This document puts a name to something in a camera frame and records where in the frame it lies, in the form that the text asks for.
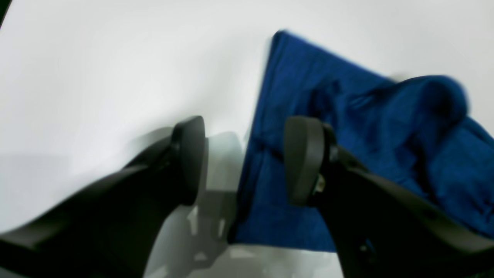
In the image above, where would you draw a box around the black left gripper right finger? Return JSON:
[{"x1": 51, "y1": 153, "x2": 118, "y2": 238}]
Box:
[{"x1": 284, "y1": 117, "x2": 494, "y2": 278}]

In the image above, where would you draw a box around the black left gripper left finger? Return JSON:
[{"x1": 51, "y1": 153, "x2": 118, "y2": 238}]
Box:
[{"x1": 0, "y1": 116, "x2": 205, "y2": 278}]

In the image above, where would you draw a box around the blue long-sleeve shirt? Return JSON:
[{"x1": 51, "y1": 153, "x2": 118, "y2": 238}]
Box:
[{"x1": 228, "y1": 31, "x2": 494, "y2": 252}]

